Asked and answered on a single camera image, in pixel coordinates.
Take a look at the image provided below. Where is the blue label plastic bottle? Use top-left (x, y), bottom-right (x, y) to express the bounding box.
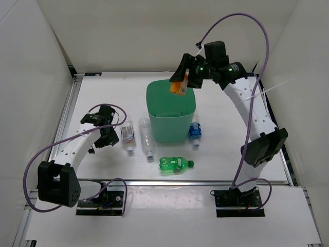
top-left (188, 114), bottom-right (202, 149)

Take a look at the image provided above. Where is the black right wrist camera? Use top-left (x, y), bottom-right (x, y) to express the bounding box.
top-left (204, 41), bottom-right (229, 63)

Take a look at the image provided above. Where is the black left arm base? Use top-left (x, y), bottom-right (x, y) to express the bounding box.
top-left (76, 179), bottom-right (127, 216)

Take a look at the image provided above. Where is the aluminium rail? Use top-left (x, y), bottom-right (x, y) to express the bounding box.
top-left (36, 73), bottom-right (84, 165)
top-left (78, 179), bottom-right (291, 186)

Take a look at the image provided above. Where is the green plastic bin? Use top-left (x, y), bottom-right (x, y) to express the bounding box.
top-left (146, 80), bottom-right (196, 143)

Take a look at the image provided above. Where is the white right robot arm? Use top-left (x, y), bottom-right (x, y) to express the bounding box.
top-left (170, 54), bottom-right (288, 206)

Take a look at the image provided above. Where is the clear bottle red label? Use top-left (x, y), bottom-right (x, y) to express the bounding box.
top-left (120, 115), bottom-right (136, 155)

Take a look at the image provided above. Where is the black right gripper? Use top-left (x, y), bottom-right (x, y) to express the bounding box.
top-left (170, 53), bottom-right (216, 89)

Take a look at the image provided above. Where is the aluminium front rail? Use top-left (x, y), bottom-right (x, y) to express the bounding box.
top-left (78, 179), bottom-right (291, 186)

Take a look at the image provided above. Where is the clear unlabelled plastic bottle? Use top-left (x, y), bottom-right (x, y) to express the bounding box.
top-left (138, 118), bottom-right (155, 160)

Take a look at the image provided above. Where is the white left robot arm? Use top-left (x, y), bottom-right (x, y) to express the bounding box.
top-left (38, 112), bottom-right (119, 207)

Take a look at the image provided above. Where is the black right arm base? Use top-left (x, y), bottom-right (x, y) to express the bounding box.
top-left (210, 187), bottom-right (265, 218)

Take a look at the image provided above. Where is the green soda bottle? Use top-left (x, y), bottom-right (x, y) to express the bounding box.
top-left (159, 157), bottom-right (194, 174)

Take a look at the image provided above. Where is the aluminium left rail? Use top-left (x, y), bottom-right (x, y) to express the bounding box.
top-left (36, 73), bottom-right (84, 165)

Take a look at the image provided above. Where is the orange plastic bottle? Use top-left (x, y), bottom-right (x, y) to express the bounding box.
top-left (170, 69), bottom-right (189, 95)

